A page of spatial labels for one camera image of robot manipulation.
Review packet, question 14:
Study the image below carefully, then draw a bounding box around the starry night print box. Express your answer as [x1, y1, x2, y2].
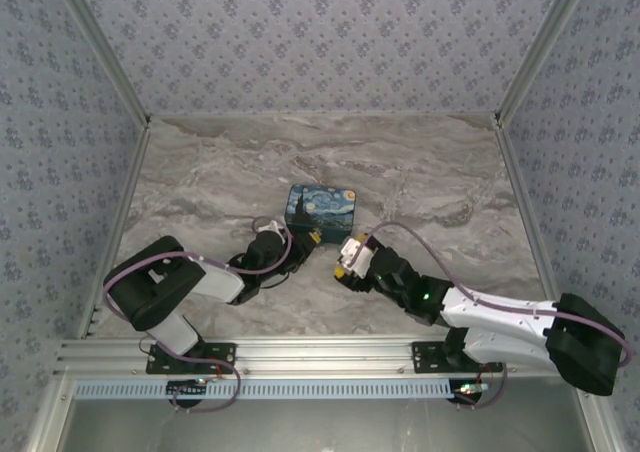
[283, 183, 359, 246]

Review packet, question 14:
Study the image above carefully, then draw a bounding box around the black right controller board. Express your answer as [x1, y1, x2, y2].
[452, 380, 489, 406]

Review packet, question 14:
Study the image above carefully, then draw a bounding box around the black controller board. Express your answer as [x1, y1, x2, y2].
[166, 379, 209, 407]
[452, 380, 489, 406]

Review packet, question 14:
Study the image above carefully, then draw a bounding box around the grey metal sheet panel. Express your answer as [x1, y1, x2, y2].
[27, 371, 619, 452]

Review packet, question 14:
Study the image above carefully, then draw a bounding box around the black left controller board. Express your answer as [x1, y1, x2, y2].
[166, 379, 209, 407]

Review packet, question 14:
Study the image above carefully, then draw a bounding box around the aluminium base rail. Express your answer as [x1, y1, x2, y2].
[55, 335, 506, 379]

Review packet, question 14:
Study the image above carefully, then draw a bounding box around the pale blue slotted cable duct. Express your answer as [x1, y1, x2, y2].
[73, 377, 460, 401]

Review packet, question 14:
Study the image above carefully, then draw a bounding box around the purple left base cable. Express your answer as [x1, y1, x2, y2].
[168, 358, 242, 414]

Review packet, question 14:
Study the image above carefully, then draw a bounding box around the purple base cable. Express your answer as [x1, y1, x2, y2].
[452, 366, 510, 411]
[168, 358, 242, 414]

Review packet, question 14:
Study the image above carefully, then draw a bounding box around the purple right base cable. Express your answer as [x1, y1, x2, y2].
[452, 366, 510, 411]

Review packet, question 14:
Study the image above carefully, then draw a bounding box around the aluminium left frame post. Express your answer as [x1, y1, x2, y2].
[49, 0, 152, 341]

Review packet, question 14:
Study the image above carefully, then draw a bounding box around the aluminium frame post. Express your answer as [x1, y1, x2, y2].
[49, 0, 152, 341]
[493, 0, 597, 303]

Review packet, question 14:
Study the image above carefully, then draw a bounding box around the aluminium right frame post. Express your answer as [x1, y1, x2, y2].
[493, 0, 597, 303]

